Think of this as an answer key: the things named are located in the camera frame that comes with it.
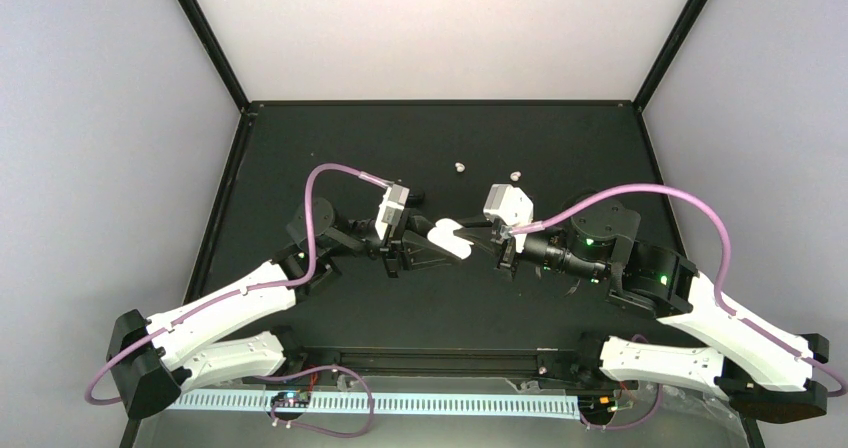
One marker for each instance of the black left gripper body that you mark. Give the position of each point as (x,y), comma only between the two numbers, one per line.
(392,255)

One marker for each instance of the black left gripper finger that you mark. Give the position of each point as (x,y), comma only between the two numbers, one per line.
(418,253)
(420,225)

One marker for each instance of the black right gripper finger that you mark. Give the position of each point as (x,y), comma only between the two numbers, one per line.
(479,221)
(486,239)

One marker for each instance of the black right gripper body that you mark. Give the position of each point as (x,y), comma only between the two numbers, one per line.
(503,264)

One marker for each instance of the white earbud charging case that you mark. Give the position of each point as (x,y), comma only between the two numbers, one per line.
(444,236)

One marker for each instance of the black earbud charging case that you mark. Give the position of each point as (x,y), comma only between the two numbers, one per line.
(415,198)

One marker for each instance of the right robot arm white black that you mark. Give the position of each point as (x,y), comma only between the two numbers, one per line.
(761,371)

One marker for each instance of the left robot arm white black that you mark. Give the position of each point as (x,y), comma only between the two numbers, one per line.
(154,359)

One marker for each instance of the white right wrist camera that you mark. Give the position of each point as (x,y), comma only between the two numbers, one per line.
(508,207)

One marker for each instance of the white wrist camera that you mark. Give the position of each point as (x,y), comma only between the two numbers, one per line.
(390,209)
(508,207)

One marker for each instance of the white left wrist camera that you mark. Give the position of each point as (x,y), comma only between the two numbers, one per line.
(390,209)

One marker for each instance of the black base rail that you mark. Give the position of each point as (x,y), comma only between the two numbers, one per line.
(443,362)

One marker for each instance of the white slotted cable duct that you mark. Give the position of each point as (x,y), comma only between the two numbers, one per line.
(556,406)

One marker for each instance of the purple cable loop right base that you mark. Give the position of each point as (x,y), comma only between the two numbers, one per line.
(626,407)

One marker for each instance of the black frame post right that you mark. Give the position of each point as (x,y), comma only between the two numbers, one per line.
(682,27)

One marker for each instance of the black frame post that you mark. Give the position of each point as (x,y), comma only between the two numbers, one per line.
(214,51)
(682,27)

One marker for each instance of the black frame post left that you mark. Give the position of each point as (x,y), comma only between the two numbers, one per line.
(214,51)

